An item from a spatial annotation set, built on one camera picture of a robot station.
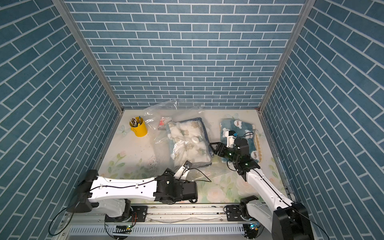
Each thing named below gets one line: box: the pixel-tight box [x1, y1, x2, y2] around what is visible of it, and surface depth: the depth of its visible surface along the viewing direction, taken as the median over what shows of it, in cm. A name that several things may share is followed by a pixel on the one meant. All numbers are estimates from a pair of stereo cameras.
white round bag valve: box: [191, 136, 200, 144], surface depth 95 cm
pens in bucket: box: [129, 116, 143, 127], surface depth 93 cm
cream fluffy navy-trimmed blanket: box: [166, 117, 214, 169], surface depth 93 cm
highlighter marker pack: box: [157, 116, 170, 131], surface depth 110 cm
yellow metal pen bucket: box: [129, 117, 148, 138], surface depth 102 cm
